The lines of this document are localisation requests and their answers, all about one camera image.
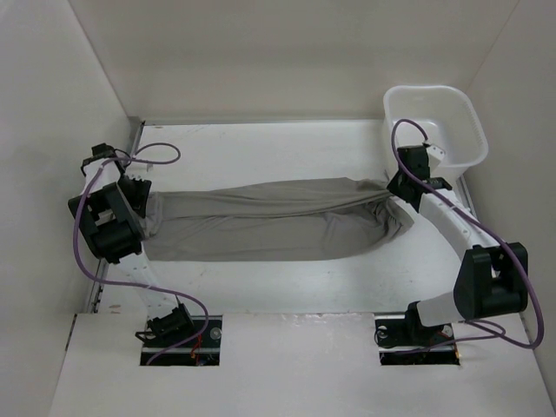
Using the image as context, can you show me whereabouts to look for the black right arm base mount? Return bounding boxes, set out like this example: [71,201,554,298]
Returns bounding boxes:
[374,313,460,366]

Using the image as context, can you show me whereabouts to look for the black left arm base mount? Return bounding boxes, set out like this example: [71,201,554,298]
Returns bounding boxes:
[136,315,223,367]

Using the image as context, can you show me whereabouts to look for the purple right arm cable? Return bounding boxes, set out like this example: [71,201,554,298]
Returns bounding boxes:
[392,119,546,354]

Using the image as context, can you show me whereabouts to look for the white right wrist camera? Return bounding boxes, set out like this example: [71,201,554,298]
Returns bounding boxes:
[423,142,447,170]

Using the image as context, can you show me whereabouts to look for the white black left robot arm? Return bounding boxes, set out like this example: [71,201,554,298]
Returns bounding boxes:
[68,143,195,347]

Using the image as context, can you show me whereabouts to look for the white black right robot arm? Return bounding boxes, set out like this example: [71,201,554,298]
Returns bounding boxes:
[387,145,528,347]

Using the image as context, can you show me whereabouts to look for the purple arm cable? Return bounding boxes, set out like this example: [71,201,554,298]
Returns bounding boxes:
[392,119,546,354]
[72,144,210,366]

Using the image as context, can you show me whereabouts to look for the grey trousers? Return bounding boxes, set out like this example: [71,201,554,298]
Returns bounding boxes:
[141,177,414,261]

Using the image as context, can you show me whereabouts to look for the white plastic basket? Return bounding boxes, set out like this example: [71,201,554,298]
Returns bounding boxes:
[382,85,488,183]

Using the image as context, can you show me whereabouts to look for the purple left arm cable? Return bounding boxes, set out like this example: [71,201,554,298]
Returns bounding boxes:
[72,144,210,366]

